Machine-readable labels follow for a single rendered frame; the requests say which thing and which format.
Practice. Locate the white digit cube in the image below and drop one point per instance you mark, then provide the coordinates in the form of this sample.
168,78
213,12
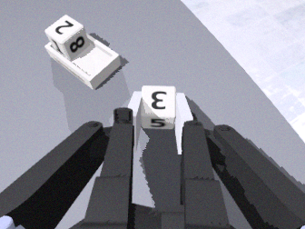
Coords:
158,110
67,37

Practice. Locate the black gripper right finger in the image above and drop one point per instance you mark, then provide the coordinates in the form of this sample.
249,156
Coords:
267,197

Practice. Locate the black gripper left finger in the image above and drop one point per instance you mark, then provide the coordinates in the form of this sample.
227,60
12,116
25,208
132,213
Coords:
41,196

